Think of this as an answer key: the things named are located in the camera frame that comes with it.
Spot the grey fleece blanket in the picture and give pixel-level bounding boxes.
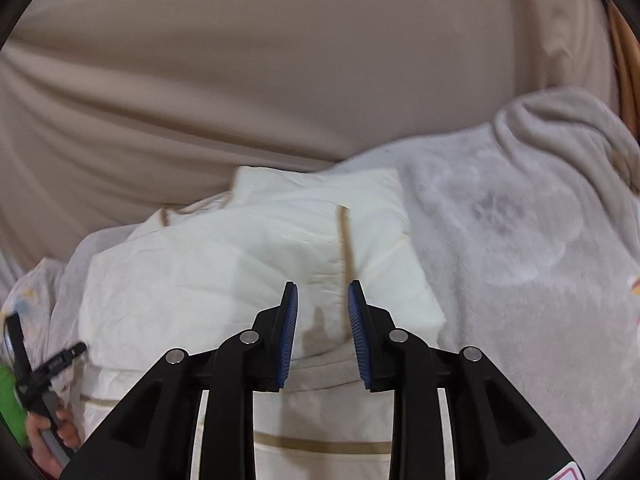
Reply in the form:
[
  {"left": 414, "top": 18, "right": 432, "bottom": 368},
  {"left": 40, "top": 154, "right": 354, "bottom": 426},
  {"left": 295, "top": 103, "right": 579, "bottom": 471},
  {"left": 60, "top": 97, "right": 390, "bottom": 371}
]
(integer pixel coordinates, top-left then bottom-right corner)
[{"left": 320, "top": 87, "right": 640, "bottom": 480}]

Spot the white printed cloth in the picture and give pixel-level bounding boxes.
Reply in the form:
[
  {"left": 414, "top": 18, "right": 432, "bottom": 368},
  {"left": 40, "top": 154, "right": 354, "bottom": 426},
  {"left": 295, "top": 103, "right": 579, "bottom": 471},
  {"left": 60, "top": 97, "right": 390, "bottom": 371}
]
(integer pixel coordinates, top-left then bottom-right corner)
[{"left": 0, "top": 210, "right": 151, "bottom": 411}]

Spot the orange wooden board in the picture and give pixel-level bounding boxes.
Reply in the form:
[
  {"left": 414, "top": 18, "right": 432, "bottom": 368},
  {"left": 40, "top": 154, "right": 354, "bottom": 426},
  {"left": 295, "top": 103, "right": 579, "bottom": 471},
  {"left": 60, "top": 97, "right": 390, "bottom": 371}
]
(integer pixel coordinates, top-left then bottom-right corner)
[{"left": 606, "top": 0, "right": 640, "bottom": 133}]

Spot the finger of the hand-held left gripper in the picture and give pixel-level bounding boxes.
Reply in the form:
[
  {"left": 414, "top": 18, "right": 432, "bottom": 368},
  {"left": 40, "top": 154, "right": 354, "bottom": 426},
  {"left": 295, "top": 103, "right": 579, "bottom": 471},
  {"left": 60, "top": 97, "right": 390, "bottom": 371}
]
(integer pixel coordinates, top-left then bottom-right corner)
[
  {"left": 31, "top": 341, "right": 89, "bottom": 386},
  {"left": 4, "top": 311, "right": 27, "bottom": 391}
]

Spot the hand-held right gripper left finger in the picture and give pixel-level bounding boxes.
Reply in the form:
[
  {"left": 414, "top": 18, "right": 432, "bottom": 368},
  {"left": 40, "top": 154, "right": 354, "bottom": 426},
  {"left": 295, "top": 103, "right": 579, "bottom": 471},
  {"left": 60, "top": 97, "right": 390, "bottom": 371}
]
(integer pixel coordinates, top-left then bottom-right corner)
[{"left": 60, "top": 281, "right": 300, "bottom": 480}]

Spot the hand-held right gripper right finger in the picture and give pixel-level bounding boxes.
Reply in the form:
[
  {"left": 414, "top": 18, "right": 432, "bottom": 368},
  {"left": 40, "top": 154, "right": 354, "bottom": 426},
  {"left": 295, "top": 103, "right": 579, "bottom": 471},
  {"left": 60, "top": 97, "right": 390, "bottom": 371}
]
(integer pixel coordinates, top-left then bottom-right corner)
[{"left": 347, "top": 280, "right": 589, "bottom": 480}]

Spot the person's left hand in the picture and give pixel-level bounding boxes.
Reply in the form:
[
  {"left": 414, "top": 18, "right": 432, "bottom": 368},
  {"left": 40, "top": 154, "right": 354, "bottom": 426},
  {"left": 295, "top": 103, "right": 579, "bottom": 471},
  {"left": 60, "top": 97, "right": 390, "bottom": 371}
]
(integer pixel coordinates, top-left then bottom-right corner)
[{"left": 25, "top": 405, "right": 82, "bottom": 477}]

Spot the beige bed sheet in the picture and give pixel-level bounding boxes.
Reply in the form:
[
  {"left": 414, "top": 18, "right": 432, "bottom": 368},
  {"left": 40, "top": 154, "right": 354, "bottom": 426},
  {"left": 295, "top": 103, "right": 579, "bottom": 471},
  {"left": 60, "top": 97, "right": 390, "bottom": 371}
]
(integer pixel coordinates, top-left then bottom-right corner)
[{"left": 0, "top": 0, "right": 628, "bottom": 281}]

